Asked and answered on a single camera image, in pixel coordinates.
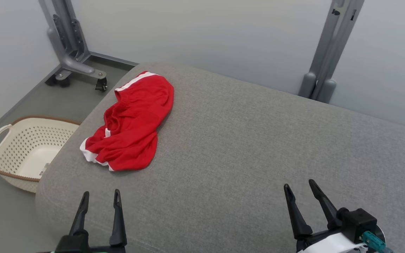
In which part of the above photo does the cream perforated laundry basket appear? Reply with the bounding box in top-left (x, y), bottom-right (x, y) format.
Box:
top-left (0, 115), bottom-right (82, 194)

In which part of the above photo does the grey wheeled metal stand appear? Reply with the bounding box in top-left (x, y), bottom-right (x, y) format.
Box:
top-left (39, 0), bottom-right (108, 92)

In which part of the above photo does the red shorts white trim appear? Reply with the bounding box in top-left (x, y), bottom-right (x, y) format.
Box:
top-left (80, 71), bottom-right (174, 172)

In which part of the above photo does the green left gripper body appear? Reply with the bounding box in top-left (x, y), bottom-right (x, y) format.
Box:
top-left (89, 245), bottom-right (126, 253)

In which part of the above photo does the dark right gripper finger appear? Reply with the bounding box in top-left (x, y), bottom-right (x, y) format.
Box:
top-left (309, 179), bottom-right (342, 231)
top-left (283, 184), bottom-right (313, 240)

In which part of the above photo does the grey double partition post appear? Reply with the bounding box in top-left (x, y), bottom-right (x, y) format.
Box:
top-left (298, 0), bottom-right (365, 104)

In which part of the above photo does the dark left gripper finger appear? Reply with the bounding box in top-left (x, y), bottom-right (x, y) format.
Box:
top-left (70, 192), bottom-right (90, 236)
top-left (109, 189), bottom-right (127, 246)

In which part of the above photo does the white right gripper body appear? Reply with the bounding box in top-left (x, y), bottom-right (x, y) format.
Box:
top-left (296, 230), bottom-right (368, 253)

